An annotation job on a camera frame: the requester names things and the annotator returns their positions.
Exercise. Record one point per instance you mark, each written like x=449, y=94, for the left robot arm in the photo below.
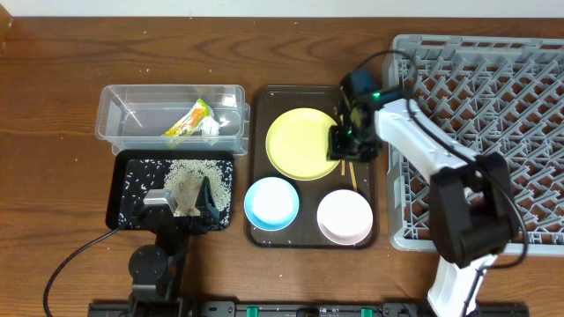
x=156, y=269

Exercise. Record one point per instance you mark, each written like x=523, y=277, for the green snack wrapper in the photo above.
x=191, y=121

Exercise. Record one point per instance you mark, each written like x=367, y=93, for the pink bowl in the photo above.
x=344, y=217

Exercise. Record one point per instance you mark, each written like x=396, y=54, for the blue bowl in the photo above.
x=271, y=204

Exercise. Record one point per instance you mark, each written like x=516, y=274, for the white tissue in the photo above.
x=209, y=127

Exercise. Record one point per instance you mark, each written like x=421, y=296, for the black waste tray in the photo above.
x=122, y=160

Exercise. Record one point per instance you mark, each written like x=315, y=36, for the clear plastic bin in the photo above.
x=135, y=117

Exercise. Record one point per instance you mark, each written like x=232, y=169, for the grey dishwasher rack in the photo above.
x=495, y=94

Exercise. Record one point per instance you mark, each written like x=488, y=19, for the yellow plate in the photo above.
x=297, y=144

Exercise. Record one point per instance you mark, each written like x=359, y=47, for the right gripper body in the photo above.
x=352, y=144

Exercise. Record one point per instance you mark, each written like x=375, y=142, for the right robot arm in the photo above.
x=473, y=215

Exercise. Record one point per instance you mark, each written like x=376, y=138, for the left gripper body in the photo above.
x=177, y=218

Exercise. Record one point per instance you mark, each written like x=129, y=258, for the brown serving tray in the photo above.
x=268, y=103

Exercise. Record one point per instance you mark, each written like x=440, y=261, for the pile of rice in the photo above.
x=183, y=177

